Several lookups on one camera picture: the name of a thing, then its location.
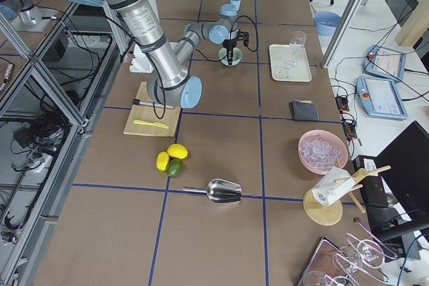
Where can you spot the blue teach pendant far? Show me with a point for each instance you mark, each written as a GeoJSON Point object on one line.
{"type": "Point", "coordinates": [385, 62]}

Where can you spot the green bowl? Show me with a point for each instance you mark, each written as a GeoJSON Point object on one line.
{"type": "Point", "coordinates": [237, 55]}

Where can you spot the clear wine glass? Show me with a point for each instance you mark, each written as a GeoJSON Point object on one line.
{"type": "Point", "coordinates": [296, 46]}

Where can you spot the tray of wine glasses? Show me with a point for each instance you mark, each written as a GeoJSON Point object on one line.
{"type": "Point", "coordinates": [358, 262]}

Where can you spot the green lime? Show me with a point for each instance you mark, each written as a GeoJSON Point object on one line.
{"type": "Point", "coordinates": [174, 168]}

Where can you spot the blue bowl with fork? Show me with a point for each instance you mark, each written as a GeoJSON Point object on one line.
{"type": "Point", "coordinates": [326, 22]}

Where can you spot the cream bear tray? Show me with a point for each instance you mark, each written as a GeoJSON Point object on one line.
{"type": "Point", "coordinates": [287, 66]}

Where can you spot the grey folded cloth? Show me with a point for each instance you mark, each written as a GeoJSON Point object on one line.
{"type": "Point", "coordinates": [303, 111]}

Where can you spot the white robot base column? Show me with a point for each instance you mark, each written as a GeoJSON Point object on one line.
{"type": "Point", "coordinates": [140, 61]}

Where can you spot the whole yellow lemon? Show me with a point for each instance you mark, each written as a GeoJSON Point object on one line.
{"type": "Point", "coordinates": [177, 151]}

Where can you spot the black monitor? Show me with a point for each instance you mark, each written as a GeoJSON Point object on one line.
{"type": "Point", "coordinates": [407, 155]}

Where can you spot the steel ice scoop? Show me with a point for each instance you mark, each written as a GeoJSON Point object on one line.
{"type": "Point", "coordinates": [219, 191]}

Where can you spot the wooden stand with carton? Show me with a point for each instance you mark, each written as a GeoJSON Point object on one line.
{"type": "Point", "coordinates": [322, 203]}

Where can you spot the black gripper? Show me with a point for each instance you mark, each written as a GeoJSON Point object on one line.
{"type": "Point", "coordinates": [230, 45]}

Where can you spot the yellow plastic knife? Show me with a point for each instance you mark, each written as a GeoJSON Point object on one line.
{"type": "Point", "coordinates": [152, 124]}

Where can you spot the wooden cutting board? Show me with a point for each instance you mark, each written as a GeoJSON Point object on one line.
{"type": "Point", "coordinates": [147, 113]}

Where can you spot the pink bowl of ice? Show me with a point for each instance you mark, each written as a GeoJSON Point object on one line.
{"type": "Point", "coordinates": [320, 150]}

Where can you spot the light blue cup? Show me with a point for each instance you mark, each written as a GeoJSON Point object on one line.
{"type": "Point", "coordinates": [236, 4]}

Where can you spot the blue teach pendant near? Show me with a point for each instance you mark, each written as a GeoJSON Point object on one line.
{"type": "Point", "coordinates": [380, 98]}

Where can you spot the blue teach pendant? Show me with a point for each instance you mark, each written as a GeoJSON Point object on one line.
{"type": "Point", "coordinates": [380, 98]}
{"type": "Point", "coordinates": [385, 62]}

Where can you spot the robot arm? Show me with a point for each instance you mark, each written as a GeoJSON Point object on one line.
{"type": "Point", "coordinates": [170, 82]}

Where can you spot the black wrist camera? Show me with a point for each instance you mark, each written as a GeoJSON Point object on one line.
{"type": "Point", "coordinates": [243, 36]}

